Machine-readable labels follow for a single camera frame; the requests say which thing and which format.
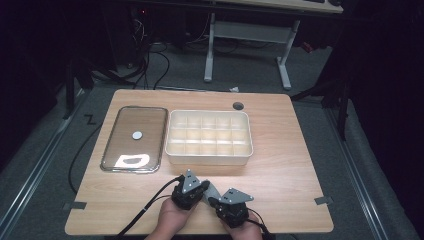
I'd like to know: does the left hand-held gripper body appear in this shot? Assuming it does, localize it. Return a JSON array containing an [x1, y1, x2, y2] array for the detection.
[[170, 168, 207, 211]]

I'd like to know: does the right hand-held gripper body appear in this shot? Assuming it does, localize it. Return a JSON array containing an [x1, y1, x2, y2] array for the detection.
[[212, 187, 255, 230]]

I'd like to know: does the clear plastic box lid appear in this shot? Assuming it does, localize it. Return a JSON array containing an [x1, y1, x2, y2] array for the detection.
[[100, 105, 169, 174]]

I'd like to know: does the white-framed wooden desk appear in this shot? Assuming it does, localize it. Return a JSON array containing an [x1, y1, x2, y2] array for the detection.
[[203, 0, 345, 91]]

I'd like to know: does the metal floor rail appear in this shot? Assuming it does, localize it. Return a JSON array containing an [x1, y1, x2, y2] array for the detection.
[[0, 88, 91, 234], [324, 106, 390, 240]]

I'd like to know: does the black metal stand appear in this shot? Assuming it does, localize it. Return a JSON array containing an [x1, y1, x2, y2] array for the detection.
[[290, 74, 353, 142], [61, 58, 96, 120]]

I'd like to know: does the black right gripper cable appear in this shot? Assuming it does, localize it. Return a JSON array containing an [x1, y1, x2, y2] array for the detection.
[[245, 207, 276, 240]]

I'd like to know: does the bundle of black cables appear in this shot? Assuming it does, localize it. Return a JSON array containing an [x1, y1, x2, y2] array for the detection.
[[91, 16, 172, 91]]

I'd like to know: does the white divided storage box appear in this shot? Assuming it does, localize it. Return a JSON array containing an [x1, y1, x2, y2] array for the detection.
[[164, 109, 254, 167]]

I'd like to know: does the person's left hand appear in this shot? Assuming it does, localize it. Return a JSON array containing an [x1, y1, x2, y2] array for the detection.
[[145, 197, 198, 240]]

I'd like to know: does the black floor cable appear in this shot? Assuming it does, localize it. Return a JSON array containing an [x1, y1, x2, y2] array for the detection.
[[67, 122, 104, 195]]

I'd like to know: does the person's right hand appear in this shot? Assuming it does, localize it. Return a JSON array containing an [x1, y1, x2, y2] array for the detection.
[[220, 211, 265, 240]]

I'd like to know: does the grey tape piece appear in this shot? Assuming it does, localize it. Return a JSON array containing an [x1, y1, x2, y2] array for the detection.
[[313, 195, 334, 206], [62, 201, 88, 211]]

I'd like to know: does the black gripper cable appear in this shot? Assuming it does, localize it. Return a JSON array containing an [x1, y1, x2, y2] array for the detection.
[[114, 175, 185, 240], [245, 207, 276, 240]]

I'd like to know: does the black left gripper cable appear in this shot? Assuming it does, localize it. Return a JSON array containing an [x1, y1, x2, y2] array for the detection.
[[114, 175, 185, 240]]

